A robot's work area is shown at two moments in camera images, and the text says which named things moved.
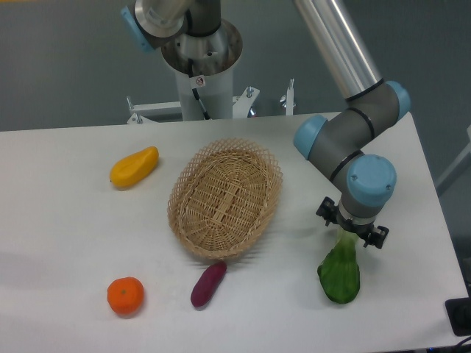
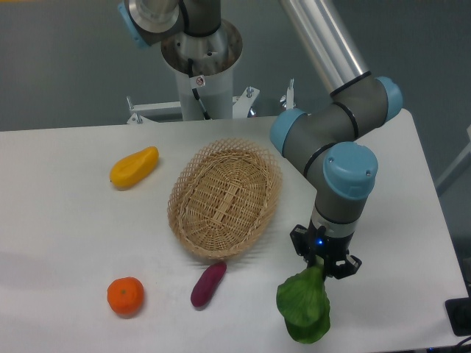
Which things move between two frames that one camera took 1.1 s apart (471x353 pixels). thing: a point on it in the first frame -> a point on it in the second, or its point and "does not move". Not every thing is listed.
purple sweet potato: [206, 282] does not move
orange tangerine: [126, 295] does not move
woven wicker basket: [221, 196] does not move
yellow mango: [130, 169] does not move
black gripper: [330, 212] -> [330, 248]
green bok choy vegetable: [338, 273] -> [303, 301]
